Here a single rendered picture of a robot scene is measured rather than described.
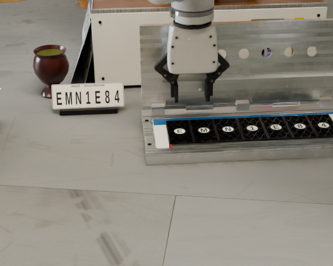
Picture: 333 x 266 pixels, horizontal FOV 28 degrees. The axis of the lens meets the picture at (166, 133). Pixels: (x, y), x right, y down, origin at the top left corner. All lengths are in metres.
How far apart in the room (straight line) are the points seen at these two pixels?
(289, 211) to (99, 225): 0.33
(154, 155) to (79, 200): 0.18
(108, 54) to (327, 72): 0.50
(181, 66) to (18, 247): 0.49
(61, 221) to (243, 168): 0.37
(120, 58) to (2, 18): 0.70
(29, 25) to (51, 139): 0.76
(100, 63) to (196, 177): 0.46
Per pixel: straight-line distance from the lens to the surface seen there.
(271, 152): 1.31
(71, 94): 1.49
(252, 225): 1.12
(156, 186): 1.22
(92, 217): 1.14
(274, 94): 1.45
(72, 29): 2.04
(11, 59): 1.84
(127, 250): 1.06
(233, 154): 1.29
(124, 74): 1.59
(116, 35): 1.56
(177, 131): 1.33
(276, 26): 1.43
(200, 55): 1.32
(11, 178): 1.28
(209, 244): 1.08
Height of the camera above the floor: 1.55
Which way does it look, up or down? 28 degrees down
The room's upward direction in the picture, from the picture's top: straight up
